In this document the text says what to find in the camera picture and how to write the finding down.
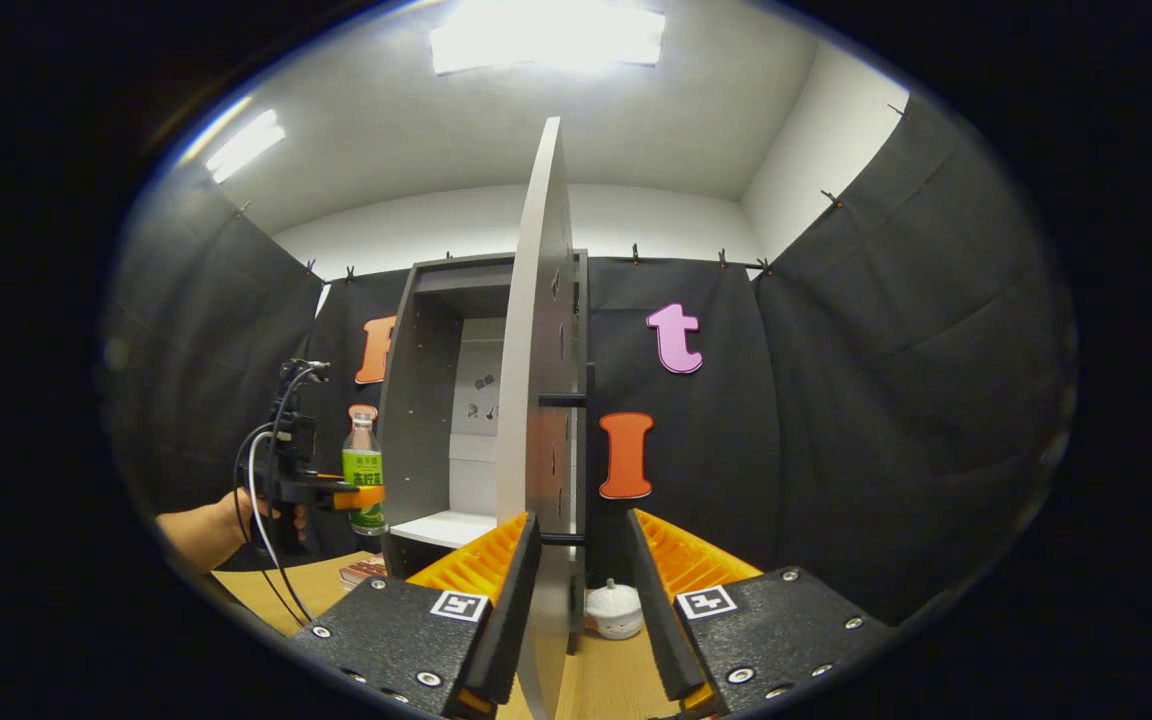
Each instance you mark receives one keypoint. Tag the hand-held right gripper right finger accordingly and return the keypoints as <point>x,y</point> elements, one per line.
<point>661,620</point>

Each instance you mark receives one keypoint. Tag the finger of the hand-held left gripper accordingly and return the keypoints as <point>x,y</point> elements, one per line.
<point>361,497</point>

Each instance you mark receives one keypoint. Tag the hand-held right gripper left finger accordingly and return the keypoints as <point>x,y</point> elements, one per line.
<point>511,620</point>

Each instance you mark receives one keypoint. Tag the green label bottle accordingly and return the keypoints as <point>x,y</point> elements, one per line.
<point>363,465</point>

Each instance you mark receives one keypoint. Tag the grey cabinet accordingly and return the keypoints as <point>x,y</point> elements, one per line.
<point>421,420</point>

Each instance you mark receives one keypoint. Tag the white ceramic jar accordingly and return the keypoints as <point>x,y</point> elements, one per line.
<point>614,612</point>

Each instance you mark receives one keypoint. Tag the red brown book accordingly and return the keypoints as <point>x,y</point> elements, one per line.
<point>364,572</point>

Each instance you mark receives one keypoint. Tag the black backdrop cloth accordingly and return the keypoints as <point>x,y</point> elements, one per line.
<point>836,400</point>

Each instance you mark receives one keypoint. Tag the small ceiling light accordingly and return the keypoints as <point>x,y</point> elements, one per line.
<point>244,145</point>

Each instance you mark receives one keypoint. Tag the large ceiling light panel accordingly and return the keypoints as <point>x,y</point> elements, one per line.
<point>546,35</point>

